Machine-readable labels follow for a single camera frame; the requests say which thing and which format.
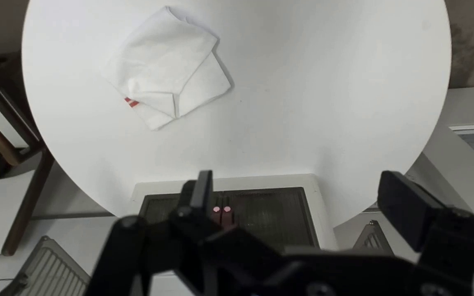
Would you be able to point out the white plastic cabinet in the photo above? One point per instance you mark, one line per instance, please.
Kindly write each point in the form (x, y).
(221, 181)

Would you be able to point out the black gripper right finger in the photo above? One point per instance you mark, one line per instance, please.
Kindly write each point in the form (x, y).
(410, 208)

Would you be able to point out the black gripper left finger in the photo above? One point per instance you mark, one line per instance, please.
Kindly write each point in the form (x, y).
(201, 191)

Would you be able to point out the grey cabinet door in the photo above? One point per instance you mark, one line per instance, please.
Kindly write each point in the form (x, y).
(272, 216)
(156, 208)
(372, 237)
(56, 269)

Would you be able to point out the wooden chair with white seat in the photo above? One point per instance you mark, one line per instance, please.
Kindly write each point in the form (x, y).
(25, 203)

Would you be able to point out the small red cylinder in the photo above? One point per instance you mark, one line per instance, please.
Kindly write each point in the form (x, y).
(226, 214)
(216, 214)

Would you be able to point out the white folded cloth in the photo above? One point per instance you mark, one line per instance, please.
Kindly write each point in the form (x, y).
(165, 60)

